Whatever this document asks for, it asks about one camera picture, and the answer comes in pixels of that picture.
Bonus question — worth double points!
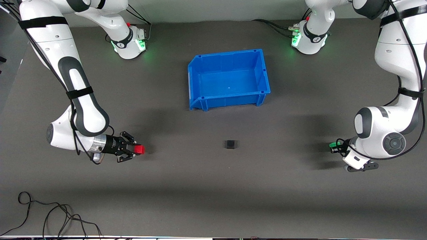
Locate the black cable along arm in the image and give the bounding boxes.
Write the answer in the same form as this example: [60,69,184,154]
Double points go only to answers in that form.
[0,0,115,165]
[335,0,427,161]

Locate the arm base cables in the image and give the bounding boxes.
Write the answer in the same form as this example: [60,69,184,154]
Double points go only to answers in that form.
[252,8,312,38]
[123,5,152,43]

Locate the loose thin black cable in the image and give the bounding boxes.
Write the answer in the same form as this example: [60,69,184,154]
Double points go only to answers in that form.
[0,191,103,239]

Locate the black cable along right arm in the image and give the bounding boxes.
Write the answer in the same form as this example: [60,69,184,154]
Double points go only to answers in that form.
[0,0,115,165]

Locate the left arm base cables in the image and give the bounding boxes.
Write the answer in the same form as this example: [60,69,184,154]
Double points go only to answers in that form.
[252,8,312,38]

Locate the blue plastic storage bin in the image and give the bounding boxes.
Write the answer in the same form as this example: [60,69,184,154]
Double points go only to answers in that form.
[187,49,271,111]

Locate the dark grey table mat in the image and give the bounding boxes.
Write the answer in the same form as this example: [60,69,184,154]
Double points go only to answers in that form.
[0,12,427,238]

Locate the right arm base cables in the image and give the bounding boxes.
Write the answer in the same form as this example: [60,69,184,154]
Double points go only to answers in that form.
[123,5,152,43]

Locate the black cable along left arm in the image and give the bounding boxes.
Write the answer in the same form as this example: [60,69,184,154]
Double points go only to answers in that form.
[335,0,427,161]

